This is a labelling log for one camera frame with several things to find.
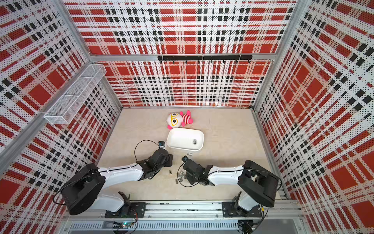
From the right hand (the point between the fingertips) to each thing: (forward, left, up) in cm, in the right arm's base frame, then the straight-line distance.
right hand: (193, 172), depth 87 cm
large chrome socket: (+20, -1, +1) cm, 20 cm away
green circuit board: (-26, +34, +2) cm, 43 cm away
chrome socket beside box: (+11, +2, +1) cm, 12 cm away
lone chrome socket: (0, +14, +1) cm, 14 cm away
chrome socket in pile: (-6, +9, +1) cm, 11 cm away
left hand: (+9, +14, +3) cm, 17 cm away
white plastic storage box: (+22, +4, +2) cm, 22 cm away
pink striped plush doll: (+35, +13, +7) cm, 38 cm away
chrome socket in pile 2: (-1, +7, 0) cm, 7 cm away
